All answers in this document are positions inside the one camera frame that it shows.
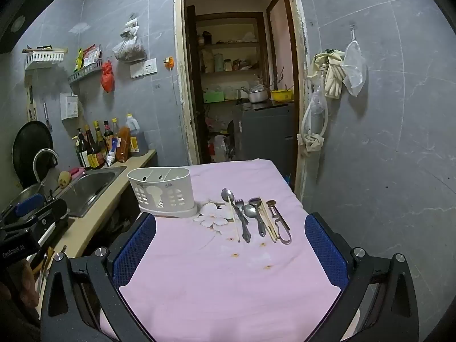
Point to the pink floral tablecloth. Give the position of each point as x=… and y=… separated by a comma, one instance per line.
x=221, y=285

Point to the clear hanging plastic bag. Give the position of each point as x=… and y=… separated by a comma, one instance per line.
x=129, y=48

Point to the black induction cooker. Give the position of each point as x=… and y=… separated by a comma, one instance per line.
x=58, y=229

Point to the slim yellow cap bottle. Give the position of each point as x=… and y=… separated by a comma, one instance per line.
x=115, y=126

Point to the steel fork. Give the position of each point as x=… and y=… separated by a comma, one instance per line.
x=239, y=203

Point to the person's left forearm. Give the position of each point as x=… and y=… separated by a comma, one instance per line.
x=14, y=327

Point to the person's left hand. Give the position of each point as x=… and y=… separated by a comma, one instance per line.
x=25, y=285

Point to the cream door frame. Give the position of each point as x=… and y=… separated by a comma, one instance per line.
x=180, y=78

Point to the white tube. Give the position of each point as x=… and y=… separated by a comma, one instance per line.
x=111, y=156

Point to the white wall basket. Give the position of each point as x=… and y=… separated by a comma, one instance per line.
x=42, y=57

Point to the grey appliance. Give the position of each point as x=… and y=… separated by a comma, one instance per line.
x=267, y=135

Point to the black range hood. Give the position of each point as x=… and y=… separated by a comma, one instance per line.
x=21, y=25

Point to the steel sink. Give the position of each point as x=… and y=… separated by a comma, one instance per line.
x=92, y=188

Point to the grey wall shelf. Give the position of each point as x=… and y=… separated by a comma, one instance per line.
x=83, y=74

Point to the steel serving spoon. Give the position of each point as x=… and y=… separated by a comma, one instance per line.
x=42, y=272

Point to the white plastic utensil holder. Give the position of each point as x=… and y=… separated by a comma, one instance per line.
x=160, y=192

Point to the wooden knife rack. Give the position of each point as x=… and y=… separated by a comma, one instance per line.
x=31, y=101

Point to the cream rubber gloves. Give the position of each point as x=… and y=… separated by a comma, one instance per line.
x=333, y=74

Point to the black wok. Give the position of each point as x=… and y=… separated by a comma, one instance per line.
x=28, y=149

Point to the steel bowl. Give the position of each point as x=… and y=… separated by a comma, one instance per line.
x=17, y=196

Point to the green box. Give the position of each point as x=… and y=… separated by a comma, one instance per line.
x=213, y=97

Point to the clear oil jug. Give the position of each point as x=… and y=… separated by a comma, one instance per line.
x=137, y=142

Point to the metal peeler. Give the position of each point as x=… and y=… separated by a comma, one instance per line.
x=281, y=228

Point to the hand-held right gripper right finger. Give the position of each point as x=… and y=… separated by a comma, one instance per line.
x=326, y=253

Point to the orange seasoning packet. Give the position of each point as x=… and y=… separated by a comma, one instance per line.
x=123, y=144

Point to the red snack packet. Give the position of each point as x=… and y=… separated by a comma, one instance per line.
x=91, y=56

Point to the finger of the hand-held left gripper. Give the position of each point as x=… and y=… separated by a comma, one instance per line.
x=29, y=203
x=50, y=212

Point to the yellow cap sauce bottle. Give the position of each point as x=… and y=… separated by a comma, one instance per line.
x=100, y=142

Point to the yellow bowl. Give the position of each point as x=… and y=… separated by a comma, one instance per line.
x=281, y=96

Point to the steel faucet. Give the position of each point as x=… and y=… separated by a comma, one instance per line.
x=37, y=160

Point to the red label soy bottle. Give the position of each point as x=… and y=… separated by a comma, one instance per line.
x=108, y=133

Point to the white wall box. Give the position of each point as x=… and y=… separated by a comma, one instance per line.
x=69, y=107

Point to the dark sauce bottle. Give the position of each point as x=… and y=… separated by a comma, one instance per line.
x=93, y=153

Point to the white plastic jug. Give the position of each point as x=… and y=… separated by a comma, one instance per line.
x=220, y=149

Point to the hanging metal spatula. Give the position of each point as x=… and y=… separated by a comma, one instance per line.
x=47, y=117

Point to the dark pump bottle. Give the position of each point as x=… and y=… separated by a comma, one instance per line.
x=81, y=155

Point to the knotted cream rag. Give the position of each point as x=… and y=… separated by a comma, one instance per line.
x=311, y=144

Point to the yellow snack packet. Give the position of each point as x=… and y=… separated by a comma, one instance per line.
x=78, y=60

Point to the wooden shelf unit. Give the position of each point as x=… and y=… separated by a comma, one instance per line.
x=231, y=44

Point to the white wall socket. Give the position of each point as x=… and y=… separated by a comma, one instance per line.
x=150, y=67

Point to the dark wooden chopstick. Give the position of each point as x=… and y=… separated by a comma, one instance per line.
x=58, y=252

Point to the small steel spoon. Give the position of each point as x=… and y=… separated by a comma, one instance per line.
x=249, y=212

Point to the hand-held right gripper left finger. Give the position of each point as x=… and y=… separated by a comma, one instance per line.
x=137, y=249

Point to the red plastic bag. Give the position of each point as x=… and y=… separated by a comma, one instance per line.
x=107, y=78

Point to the large steel spoon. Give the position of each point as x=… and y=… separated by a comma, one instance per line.
x=227, y=194

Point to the steel pot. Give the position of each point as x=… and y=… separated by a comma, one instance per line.
x=257, y=96

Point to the tan loofah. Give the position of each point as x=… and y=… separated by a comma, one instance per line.
x=64, y=180

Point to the pink sponge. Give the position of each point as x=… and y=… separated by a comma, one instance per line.
x=76, y=171

